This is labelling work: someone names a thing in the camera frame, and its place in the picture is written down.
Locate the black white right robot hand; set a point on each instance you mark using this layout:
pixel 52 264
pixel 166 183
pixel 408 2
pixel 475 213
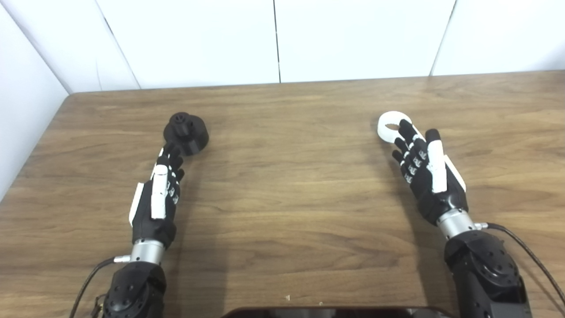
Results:
pixel 435 201

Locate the round black plastic part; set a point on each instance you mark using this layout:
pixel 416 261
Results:
pixel 194 132

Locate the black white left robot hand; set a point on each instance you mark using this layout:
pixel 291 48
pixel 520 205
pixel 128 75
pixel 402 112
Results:
pixel 159 221

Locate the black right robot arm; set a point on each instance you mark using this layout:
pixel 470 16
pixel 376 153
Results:
pixel 485 274

